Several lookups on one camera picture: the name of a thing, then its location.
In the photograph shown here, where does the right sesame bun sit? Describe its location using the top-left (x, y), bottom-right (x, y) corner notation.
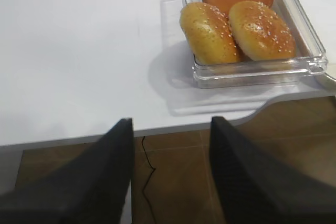
top-left (228, 1), bottom-right (296, 61)

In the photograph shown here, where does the thin black cable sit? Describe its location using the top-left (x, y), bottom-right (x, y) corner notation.
top-left (141, 136), bottom-right (157, 224)

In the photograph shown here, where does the clear plastic bun container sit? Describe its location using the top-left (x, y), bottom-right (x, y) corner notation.
top-left (166, 0), bottom-right (328, 89)

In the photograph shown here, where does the sesame bun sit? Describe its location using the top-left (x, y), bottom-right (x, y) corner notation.
top-left (180, 2), bottom-right (241, 65)
top-left (228, 1), bottom-right (296, 61)

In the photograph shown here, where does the left sesame bun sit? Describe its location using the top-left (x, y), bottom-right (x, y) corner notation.
top-left (180, 2), bottom-right (241, 65)

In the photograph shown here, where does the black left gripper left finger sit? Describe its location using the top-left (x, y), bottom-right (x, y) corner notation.
top-left (1, 119), bottom-right (134, 223)

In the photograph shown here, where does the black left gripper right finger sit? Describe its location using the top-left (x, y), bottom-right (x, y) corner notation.
top-left (211, 116), bottom-right (335, 223)

